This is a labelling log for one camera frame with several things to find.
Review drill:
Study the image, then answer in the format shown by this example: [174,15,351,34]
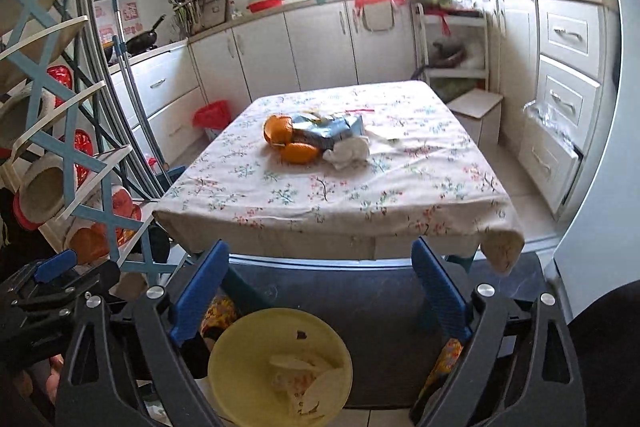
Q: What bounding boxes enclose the white and blue shoe rack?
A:
[0,0,196,275]

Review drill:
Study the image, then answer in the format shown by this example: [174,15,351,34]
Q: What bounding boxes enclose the waste bin with red bag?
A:
[193,101,232,142]

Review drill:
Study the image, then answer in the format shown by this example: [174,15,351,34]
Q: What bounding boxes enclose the white drawer cabinet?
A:
[475,0,621,218]

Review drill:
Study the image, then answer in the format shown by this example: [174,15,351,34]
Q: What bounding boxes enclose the dark pan with handle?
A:
[412,42,468,78]

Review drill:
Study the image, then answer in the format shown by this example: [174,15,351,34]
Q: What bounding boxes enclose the wall utensil rack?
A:
[167,0,231,35]

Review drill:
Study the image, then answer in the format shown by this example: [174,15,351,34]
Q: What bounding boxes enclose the black wok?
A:
[125,14,167,55]

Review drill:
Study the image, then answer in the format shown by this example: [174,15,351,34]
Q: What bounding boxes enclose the person's left hand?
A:
[45,353,67,403]

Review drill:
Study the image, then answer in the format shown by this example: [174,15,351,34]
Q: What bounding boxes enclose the red green fluffy slipper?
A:
[12,152,76,230]
[0,87,56,158]

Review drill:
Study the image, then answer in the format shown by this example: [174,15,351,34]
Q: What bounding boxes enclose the mop with orange tip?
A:
[109,0,173,172]

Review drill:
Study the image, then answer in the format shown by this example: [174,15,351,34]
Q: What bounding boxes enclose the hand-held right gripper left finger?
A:
[55,239,231,427]

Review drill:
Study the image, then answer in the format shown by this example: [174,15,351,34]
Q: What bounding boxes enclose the person's right leg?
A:
[567,294,640,427]

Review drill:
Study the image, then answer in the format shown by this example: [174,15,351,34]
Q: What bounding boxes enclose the white rolling cart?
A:
[412,2,490,100]

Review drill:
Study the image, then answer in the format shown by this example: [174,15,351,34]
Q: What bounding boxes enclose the red patterned slipper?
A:
[110,187,143,238]

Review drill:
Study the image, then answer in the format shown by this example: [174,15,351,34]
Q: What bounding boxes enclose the white tissue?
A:
[322,138,370,172]

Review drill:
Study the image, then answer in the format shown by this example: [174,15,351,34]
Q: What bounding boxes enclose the yellow floral slipper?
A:
[420,338,466,408]
[200,296,238,340]

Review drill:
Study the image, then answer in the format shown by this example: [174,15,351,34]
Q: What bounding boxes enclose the blue dustpan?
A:
[159,166,187,188]

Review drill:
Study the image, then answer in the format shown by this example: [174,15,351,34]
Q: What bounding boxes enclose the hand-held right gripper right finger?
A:
[411,238,586,427]

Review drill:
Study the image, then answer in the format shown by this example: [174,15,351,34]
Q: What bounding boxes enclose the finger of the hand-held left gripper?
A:
[7,251,77,295]
[12,264,121,315]

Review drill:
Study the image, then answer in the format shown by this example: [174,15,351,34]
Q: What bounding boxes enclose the white base cabinets with counter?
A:
[107,0,418,158]

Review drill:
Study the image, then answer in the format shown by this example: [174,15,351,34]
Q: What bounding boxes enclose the door bag holder with red bag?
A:
[354,0,406,32]

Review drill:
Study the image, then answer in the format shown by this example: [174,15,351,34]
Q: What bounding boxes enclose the floral tablecloth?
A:
[152,80,526,275]

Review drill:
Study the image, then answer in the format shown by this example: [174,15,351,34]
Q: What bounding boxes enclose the blue green snack packet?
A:
[291,112,366,148]

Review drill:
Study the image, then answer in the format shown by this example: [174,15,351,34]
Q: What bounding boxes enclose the clear plastic bag on drawer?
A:
[522,102,583,158]

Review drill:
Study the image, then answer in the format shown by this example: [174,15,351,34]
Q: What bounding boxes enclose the white box stool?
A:
[446,88,503,148]

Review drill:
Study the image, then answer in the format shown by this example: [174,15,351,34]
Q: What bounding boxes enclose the yellow plastic bin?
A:
[207,308,353,427]

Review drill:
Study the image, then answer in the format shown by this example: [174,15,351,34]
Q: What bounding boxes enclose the grey sliding door frame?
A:
[80,0,168,202]

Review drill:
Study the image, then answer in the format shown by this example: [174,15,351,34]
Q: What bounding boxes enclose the orange slipper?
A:
[65,227,111,265]

